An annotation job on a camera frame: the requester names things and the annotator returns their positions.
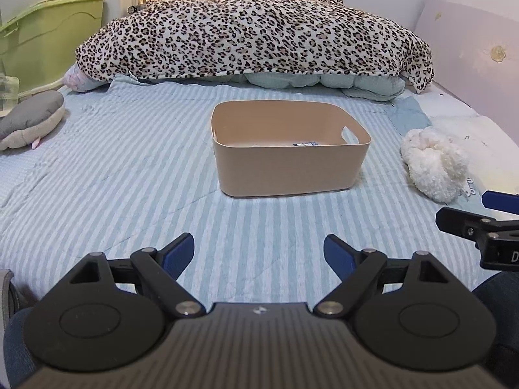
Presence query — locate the green plastic storage box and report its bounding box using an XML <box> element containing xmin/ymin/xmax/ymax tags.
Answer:
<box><xmin>0</xmin><ymin>0</ymin><xmax>107</xmax><ymax>95</ymax></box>

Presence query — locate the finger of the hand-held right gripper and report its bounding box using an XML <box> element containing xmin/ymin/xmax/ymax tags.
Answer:
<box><xmin>482</xmin><ymin>190</ymin><xmax>519</xmax><ymax>212</ymax></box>
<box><xmin>435</xmin><ymin>206</ymin><xmax>519</xmax><ymax>249</ymax></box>

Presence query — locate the beige plastic storage bin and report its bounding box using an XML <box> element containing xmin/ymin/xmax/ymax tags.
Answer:
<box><xmin>210</xmin><ymin>100</ymin><xmax>372</xmax><ymax>199</ymax></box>

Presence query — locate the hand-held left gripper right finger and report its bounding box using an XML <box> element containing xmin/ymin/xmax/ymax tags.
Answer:
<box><xmin>313</xmin><ymin>233</ymin><xmax>449</xmax><ymax>318</ymax></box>

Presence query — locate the teal checked quilt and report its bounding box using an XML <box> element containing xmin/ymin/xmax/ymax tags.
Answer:
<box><xmin>227</xmin><ymin>71</ymin><xmax>407</xmax><ymax>101</ymax></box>

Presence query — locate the blue striped bed sheet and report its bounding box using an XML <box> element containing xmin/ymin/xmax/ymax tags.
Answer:
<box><xmin>0</xmin><ymin>74</ymin><xmax>483</xmax><ymax>317</ymax></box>

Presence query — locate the person's left leg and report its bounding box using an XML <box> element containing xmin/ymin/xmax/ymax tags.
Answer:
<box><xmin>3</xmin><ymin>307</ymin><xmax>39</xmax><ymax>387</ymax></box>

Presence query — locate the person's right leg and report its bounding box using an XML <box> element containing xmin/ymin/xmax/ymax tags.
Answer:
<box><xmin>471</xmin><ymin>269</ymin><xmax>519</xmax><ymax>377</ymax></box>

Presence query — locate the white fluffy plush toy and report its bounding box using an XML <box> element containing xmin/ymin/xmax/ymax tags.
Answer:
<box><xmin>401</xmin><ymin>126</ymin><xmax>471</xmax><ymax>204</ymax></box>

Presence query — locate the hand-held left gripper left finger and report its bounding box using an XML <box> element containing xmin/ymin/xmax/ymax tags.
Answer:
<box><xmin>69</xmin><ymin>232</ymin><xmax>206</xmax><ymax>318</ymax></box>

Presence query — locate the grey plush cushion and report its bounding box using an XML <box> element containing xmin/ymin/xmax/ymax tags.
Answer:
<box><xmin>0</xmin><ymin>90</ymin><xmax>66</xmax><ymax>151</ymax></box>

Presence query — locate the pink floral board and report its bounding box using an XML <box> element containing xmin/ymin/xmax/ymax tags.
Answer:
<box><xmin>414</xmin><ymin>0</ymin><xmax>519</xmax><ymax>130</ymax></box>

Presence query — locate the pink floral pillow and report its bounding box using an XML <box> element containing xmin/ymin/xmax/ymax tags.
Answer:
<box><xmin>64</xmin><ymin>63</ymin><xmax>108</xmax><ymax>92</ymax></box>

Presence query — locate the clear plastic container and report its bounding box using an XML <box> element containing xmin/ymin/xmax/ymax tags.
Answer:
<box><xmin>0</xmin><ymin>74</ymin><xmax>20</xmax><ymax>117</ymax></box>

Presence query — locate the person's leg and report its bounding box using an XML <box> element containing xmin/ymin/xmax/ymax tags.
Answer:
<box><xmin>471</xmin><ymin>269</ymin><xmax>519</xmax><ymax>377</ymax></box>
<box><xmin>3</xmin><ymin>307</ymin><xmax>39</xmax><ymax>387</ymax></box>

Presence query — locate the leopard print blanket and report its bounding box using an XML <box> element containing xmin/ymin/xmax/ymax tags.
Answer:
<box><xmin>75</xmin><ymin>0</ymin><xmax>435</xmax><ymax>95</ymax></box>

